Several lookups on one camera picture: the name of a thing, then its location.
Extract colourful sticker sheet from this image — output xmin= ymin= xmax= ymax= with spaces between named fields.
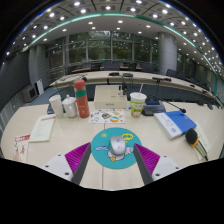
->
xmin=88 ymin=108 xmax=127 ymax=125

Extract teal round mouse pad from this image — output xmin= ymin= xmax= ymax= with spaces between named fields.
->
xmin=90 ymin=127 xmax=143 ymax=170

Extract black handheld microphone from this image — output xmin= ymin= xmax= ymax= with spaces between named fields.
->
xmin=185 ymin=127 xmax=209 ymax=162

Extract red printed magazine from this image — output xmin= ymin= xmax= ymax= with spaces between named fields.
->
xmin=12 ymin=133 xmax=32 ymax=164

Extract white paper cup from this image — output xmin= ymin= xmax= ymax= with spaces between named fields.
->
xmin=48 ymin=94 xmax=65 ymax=120

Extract beige desk organiser tray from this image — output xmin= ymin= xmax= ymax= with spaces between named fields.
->
xmin=93 ymin=84 xmax=129 ymax=111

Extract silver computer mouse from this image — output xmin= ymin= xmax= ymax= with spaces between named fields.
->
xmin=109 ymin=135 xmax=127 ymax=156

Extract blue book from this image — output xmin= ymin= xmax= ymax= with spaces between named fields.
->
xmin=153 ymin=110 xmax=198 ymax=141

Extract green printed cup with straw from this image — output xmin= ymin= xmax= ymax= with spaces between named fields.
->
xmin=129 ymin=83 xmax=148 ymax=118

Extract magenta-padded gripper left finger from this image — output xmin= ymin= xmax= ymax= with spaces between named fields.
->
xmin=42 ymin=141 xmax=92 ymax=186

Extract ceiling lights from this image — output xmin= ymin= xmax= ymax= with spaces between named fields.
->
xmin=4 ymin=0 xmax=224 ymax=73

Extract long curved conference desk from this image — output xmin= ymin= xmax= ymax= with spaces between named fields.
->
xmin=49 ymin=70 xmax=219 ymax=104

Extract grey cabinet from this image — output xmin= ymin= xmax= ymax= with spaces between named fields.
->
xmin=20 ymin=83 xmax=38 ymax=104

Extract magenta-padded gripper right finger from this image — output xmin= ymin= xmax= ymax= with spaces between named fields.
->
xmin=132 ymin=142 xmax=183 ymax=186

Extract red and green bottle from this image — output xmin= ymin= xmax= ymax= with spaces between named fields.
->
xmin=72 ymin=79 xmax=91 ymax=119

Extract white paper sheet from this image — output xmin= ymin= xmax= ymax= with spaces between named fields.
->
xmin=191 ymin=121 xmax=212 ymax=158

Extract white paper booklet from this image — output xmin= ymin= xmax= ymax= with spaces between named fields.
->
xmin=28 ymin=113 xmax=57 ymax=143

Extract dark gooseneck microphone console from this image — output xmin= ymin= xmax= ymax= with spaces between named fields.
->
xmin=141 ymin=96 xmax=188 ymax=117

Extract dark office chairs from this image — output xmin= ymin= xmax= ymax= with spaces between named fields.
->
xmin=66 ymin=59 xmax=221 ymax=111

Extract white leaning board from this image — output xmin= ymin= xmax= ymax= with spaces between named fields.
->
xmin=34 ymin=78 xmax=45 ymax=97

